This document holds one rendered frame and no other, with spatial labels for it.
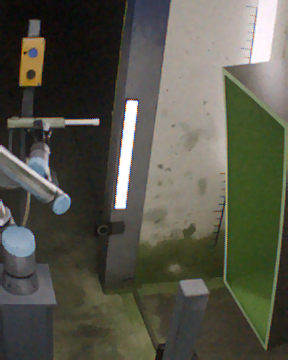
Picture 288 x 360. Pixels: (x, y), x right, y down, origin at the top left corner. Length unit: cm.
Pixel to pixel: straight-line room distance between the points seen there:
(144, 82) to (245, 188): 73
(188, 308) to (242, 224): 185
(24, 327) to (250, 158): 132
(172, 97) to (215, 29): 44
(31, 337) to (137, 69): 143
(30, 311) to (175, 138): 125
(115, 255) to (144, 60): 117
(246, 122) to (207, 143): 62
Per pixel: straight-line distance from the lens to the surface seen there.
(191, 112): 311
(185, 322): 114
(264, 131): 271
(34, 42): 297
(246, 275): 316
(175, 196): 332
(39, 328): 267
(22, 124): 298
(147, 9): 286
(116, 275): 354
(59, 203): 250
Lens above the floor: 232
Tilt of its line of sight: 27 degrees down
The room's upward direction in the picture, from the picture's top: 7 degrees clockwise
